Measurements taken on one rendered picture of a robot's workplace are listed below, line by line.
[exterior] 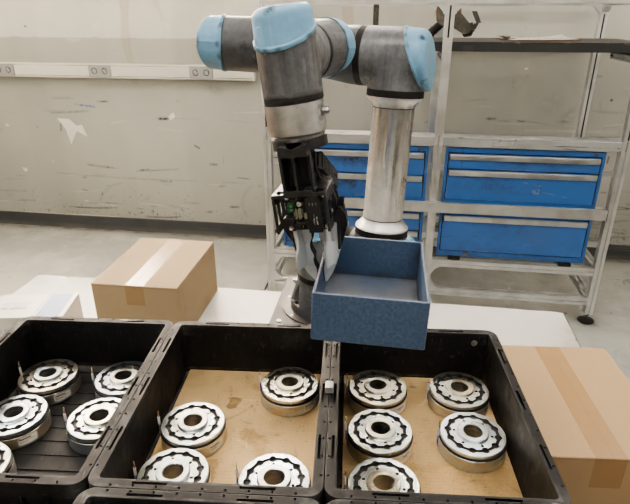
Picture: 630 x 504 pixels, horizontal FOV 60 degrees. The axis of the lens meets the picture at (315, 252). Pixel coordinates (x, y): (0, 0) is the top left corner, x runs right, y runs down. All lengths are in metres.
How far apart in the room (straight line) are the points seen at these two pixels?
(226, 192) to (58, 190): 1.27
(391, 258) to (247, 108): 2.87
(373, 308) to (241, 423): 0.38
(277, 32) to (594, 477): 0.78
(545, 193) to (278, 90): 2.28
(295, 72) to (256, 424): 0.58
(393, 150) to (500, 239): 1.81
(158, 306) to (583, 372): 0.94
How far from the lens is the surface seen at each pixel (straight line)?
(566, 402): 1.06
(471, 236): 2.87
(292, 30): 0.67
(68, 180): 4.35
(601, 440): 1.00
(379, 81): 1.12
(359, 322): 0.71
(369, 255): 0.88
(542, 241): 2.94
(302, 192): 0.68
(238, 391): 1.05
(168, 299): 1.38
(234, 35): 0.82
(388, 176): 1.15
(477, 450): 0.92
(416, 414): 1.01
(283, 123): 0.68
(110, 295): 1.44
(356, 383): 1.01
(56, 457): 1.00
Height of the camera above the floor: 1.47
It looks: 24 degrees down
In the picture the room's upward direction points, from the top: straight up
